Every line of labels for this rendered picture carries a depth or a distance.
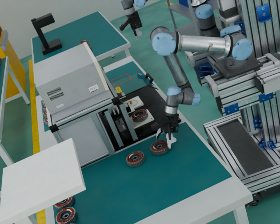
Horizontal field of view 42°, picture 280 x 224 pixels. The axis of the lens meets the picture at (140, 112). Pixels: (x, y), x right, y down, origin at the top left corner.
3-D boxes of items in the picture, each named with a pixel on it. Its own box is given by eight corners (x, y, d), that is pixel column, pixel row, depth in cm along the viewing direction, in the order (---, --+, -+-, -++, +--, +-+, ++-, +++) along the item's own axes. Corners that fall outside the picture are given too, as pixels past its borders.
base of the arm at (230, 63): (243, 54, 224) (241, 39, 219) (254, 63, 211) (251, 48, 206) (220, 62, 225) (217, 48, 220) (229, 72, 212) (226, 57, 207)
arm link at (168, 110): (170, 107, 207) (162, 103, 214) (168, 115, 209) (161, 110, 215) (180, 107, 211) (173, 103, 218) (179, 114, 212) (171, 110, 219)
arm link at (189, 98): (198, 88, 217) (180, 86, 216) (202, 96, 208) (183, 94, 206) (194, 99, 221) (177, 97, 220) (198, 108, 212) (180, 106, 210)
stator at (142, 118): (145, 111, 256) (143, 106, 254) (150, 118, 247) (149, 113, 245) (130, 118, 255) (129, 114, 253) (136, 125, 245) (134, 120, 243)
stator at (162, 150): (163, 141, 226) (161, 136, 224) (173, 148, 216) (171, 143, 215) (148, 150, 222) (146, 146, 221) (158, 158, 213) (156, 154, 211)
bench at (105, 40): (115, 54, 587) (98, 10, 550) (150, 99, 428) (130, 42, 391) (52, 81, 577) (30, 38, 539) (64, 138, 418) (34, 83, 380)
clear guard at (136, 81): (147, 76, 249) (144, 69, 246) (158, 89, 229) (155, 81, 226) (103, 95, 246) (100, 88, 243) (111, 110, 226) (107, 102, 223)
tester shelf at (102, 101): (99, 66, 275) (97, 61, 273) (120, 102, 216) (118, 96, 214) (45, 89, 271) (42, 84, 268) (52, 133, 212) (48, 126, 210)
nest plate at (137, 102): (138, 97, 279) (138, 95, 279) (144, 105, 266) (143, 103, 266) (120, 105, 278) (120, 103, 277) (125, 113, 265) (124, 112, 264)
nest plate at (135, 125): (147, 110, 258) (147, 109, 258) (154, 119, 245) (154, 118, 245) (128, 118, 257) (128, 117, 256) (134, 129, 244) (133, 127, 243)
